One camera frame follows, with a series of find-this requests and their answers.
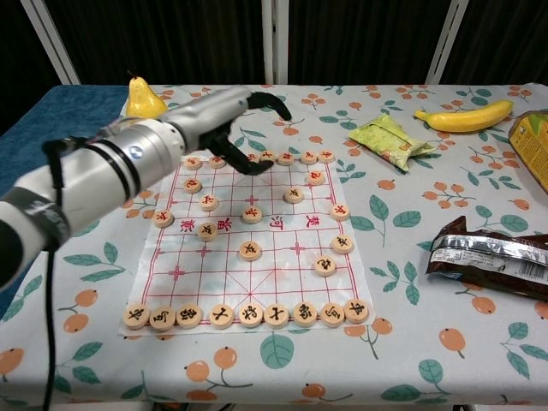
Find yellow pear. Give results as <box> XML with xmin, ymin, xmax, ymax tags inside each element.
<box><xmin>126</xmin><ymin>70</ymin><xmax>169</xmax><ymax>119</ymax></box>

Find black pleated curtain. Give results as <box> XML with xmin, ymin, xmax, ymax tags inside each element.
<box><xmin>286</xmin><ymin>0</ymin><xmax>450</xmax><ymax>86</ymax></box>
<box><xmin>443</xmin><ymin>0</ymin><xmax>548</xmax><ymax>86</ymax></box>
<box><xmin>0</xmin><ymin>0</ymin><xmax>65</xmax><ymax>134</ymax></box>
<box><xmin>42</xmin><ymin>0</ymin><xmax>265</xmax><ymax>86</ymax></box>

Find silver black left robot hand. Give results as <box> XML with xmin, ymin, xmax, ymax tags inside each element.
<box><xmin>164</xmin><ymin>86</ymin><xmax>294</xmax><ymax>176</ymax></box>

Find blue table cover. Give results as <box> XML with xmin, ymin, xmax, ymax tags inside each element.
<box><xmin>0</xmin><ymin>84</ymin><xmax>132</xmax><ymax>172</ymax></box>

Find green snack packet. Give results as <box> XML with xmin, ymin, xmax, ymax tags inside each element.
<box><xmin>348</xmin><ymin>113</ymin><xmax>438</xmax><ymax>173</ymax></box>

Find white metal frame post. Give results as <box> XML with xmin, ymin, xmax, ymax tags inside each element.
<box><xmin>259</xmin><ymin>0</ymin><xmax>290</xmax><ymax>86</ymax></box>
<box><xmin>19</xmin><ymin>0</ymin><xmax>82</xmax><ymax>86</ymax></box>
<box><xmin>426</xmin><ymin>0</ymin><xmax>468</xmax><ymax>86</ymax></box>

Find floral patterned tablecloth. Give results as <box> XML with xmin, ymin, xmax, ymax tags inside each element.
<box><xmin>0</xmin><ymin>83</ymin><xmax>548</xmax><ymax>411</ymax></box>

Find red-lined paper chess board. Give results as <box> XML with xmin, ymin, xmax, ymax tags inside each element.
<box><xmin>117</xmin><ymin>154</ymin><xmax>380</xmax><ymax>339</ymax></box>

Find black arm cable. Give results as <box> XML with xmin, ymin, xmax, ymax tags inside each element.
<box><xmin>41</xmin><ymin>135</ymin><xmax>92</xmax><ymax>411</ymax></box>

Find wooden chess piece black character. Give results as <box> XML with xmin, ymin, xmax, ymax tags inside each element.
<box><xmin>196</xmin><ymin>221</ymin><xmax>219</xmax><ymax>242</ymax></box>
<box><xmin>343</xmin><ymin>298</ymin><xmax>371</xmax><ymax>325</ymax></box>
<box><xmin>264</xmin><ymin>302</ymin><xmax>291</xmax><ymax>330</ymax></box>
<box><xmin>313</xmin><ymin>255</ymin><xmax>337</xmax><ymax>277</ymax></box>
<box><xmin>292</xmin><ymin>301</ymin><xmax>319</xmax><ymax>329</ymax></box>
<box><xmin>320</xmin><ymin>302</ymin><xmax>346</xmax><ymax>329</ymax></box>
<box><xmin>149</xmin><ymin>306</ymin><xmax>177</xmax><ymax>333</ymax></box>
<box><xmin>122</xmin><ymin>303</ymin><xmax>151</xmax><ymax>331</ymax></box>
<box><xmin>176</xmin><ymin>302</ymin><xmax>204</xmax><ymax>330</ymax></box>
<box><xmin>208</xmin><ymin>304</ymin><xmax>235</xmax><ymax>330</ymax></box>
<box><xmin>331</xmin><ymin>234</ymin><xmax>354</xmax><ymax>255</ymax></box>
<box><xmin>238</xmin><ymin>241</ymin><xmax>263</xmax><ymax>262</ymax></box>
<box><xmin>238</xmin><ymin>302</ymin><xmax>265</xmax><ymax>329</ymax></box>

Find yellow-labelled tea bottle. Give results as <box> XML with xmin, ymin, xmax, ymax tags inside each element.
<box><xmin>508</xmin><ymin>109</ymin><xmax>548</xmax><ymax>194</ymax></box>

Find brown silver snack package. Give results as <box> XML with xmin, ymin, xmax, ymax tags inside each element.
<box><xmin>425</xmin><ymin>216</ymin><xmax>548</xmax><ymax>303</ymax></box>

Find yellow banana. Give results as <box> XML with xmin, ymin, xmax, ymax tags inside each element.
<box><xmin>414</xmin><ymin>99</ymin><xmax>515</xmax><ymax>134</ymax></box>

